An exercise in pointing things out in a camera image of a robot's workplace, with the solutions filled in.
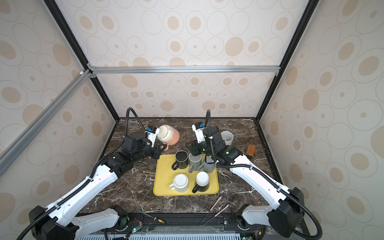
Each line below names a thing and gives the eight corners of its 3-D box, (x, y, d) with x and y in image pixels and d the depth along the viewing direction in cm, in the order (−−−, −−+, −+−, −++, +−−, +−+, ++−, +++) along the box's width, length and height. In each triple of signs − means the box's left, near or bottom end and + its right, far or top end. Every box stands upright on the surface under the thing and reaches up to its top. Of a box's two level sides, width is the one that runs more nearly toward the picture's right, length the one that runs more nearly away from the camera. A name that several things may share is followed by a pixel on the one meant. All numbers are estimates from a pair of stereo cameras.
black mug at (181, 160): (173, 171, 93) (171, 164, 85) (175, 158, 99) (173, 150, 91) (188, 171, 93) (187, 164, 85) (188, 158, 99) (187, 150, 91)
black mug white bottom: (192, 193, 85) (192, 187, 77) (193, 178, 90) (192, 171, 83) (208, 193, 85) (209, 187, 77) (207, 178, 90) (208, 171, 83)
